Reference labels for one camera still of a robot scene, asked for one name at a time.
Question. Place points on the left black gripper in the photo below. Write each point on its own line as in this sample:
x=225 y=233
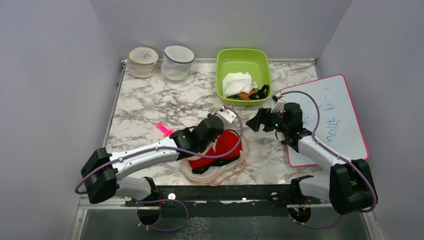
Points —
x=218 y=135

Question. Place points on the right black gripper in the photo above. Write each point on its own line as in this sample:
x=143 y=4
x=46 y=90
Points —
x=263 y=116

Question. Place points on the red and black bra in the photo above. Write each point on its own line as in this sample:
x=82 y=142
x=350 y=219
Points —
x=222 y=145

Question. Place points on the floral mesh laundry bag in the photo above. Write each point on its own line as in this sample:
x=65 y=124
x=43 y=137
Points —
x=216 y=175

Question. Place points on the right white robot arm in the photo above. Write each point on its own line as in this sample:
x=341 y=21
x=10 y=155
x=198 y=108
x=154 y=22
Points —
x=350 y=186

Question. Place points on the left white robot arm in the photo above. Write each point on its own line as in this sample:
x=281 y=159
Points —
x=104 y=173

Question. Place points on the beige round laundry bag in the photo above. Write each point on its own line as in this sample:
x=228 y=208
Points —
x=142 y=62

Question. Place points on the orange and black items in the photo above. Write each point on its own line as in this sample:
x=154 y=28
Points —
x=254 y=94

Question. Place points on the crumpled white cloth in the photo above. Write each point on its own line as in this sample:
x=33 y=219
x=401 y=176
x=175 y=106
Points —
x=236 y=83

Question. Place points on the pink plastic clip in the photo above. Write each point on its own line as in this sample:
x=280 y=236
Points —
x=165 y=130

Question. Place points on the green plastic bin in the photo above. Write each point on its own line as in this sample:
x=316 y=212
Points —
x=245 y=60

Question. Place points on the pink framed whiteboard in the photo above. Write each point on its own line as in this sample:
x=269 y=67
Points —
x=326 y=104

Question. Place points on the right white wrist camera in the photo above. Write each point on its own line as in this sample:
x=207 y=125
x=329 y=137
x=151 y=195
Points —
x=279 y=102

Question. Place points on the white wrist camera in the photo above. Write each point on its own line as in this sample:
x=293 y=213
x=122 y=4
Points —
x=227 y=116
x=279 y=102

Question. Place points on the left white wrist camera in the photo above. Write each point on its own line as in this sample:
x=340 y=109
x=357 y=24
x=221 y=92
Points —
x=227 y=116

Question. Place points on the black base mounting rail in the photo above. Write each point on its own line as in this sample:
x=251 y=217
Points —
x=222 y=201

